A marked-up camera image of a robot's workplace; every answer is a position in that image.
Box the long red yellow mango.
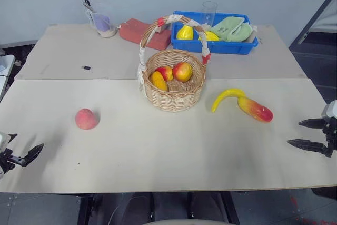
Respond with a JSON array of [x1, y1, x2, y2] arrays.
[[237, 97, 274, 123]]

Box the wicker basket with taped handle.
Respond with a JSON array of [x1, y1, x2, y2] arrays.
[[137, 14, 212, 113]]

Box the red brick block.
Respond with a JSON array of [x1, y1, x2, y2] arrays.
[[118, 18, 172, 51]]

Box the green cloth mitt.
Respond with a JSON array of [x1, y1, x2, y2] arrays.
[[225, 22, 254, 43], [210, 16, 246, 36]]

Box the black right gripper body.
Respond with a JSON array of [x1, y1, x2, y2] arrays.
[[322, 118, 337, 159]]

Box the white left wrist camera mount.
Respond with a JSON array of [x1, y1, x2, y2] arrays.
[[0, 131, 12, 155]]

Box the yellow lemon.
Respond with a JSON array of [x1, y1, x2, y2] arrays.
[[197, 31, 220, 42]]

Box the tall clear glass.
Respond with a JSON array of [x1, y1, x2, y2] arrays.
[[202, 1, 219, 26]]

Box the red yellow apple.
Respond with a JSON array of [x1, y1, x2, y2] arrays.
[[172, 62, 193, 83]]

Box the yellow banana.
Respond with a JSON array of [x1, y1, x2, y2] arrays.
[[211, 89, 247, 114]]

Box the blue plastic bin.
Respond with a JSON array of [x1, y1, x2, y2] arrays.
[[170, 11, 260, 55]]

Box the yellow pear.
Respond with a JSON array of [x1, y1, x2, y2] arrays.
[[176, 25, 195, 41]]

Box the dark metal frame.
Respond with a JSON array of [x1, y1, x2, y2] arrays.
[[289, 0, 337, 47]]

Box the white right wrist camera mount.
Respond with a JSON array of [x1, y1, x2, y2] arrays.
[[321, 99, 337, 120]]

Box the white equipment box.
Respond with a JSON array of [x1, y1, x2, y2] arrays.
[[0, 54, 15, 79]]

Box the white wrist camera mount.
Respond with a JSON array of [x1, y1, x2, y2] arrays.
[[0, 131, 12, 155], [321, 99, 337, 120]]

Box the orange yellow mango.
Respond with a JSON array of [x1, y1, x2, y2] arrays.
[[148, 71, 169, 92]]

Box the black table leg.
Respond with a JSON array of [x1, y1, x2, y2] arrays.
[[221, 190, 241, 225], [77, 193, 96, 225]]

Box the small red yellow peach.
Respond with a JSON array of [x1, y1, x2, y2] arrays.
[[155, 66, 174, 82]]

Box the clear measuring cup purple contents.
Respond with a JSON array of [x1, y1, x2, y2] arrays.
[[84, 2, 118, 38]]

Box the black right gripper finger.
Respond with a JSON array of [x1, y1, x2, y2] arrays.
[[298, 119, 326, 129], [286, 138, 328, 155]]

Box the pink peach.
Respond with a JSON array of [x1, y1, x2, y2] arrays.
[[75, 108, 101, 130]]

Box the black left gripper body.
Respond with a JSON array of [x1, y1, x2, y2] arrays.
[[0, 148, 26, 173]]

